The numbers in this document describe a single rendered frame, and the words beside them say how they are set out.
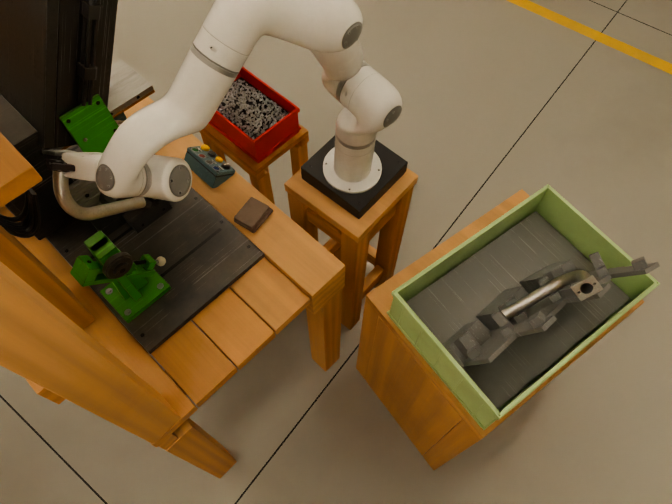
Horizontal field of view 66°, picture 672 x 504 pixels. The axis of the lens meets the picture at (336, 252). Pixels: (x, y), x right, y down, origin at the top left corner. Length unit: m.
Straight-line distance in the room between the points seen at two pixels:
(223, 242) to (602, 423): 1.75
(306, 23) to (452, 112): 2.27
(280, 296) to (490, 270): 0.64
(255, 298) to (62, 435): 1.27
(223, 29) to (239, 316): 0.83
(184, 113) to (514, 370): 1.08
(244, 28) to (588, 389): 2.10
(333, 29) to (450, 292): 0.88
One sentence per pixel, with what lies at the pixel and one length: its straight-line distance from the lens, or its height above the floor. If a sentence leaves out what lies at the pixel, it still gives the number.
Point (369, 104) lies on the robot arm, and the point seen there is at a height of 1.30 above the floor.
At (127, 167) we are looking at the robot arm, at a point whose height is 1.54.
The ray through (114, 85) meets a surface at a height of 1.13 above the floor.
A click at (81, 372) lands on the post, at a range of 0.98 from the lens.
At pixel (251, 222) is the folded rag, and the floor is 0.93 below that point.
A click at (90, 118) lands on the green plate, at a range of 1.53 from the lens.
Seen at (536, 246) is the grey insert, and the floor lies 0.85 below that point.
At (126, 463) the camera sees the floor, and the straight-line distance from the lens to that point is 2.42.
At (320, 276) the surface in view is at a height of 0.90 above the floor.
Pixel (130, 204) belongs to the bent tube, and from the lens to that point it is 1.40.
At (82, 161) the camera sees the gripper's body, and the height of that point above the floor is 1.45.
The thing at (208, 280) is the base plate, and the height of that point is 0.90.
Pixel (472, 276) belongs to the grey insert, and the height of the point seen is 0.85.
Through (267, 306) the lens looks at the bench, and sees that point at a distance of 1.51.
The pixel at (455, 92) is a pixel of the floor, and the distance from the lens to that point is 3.31.
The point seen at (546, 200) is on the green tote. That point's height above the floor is 0.91.
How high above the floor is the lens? 2.26
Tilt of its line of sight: 61 degrees down
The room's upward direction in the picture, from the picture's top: 1 degrees clockwise
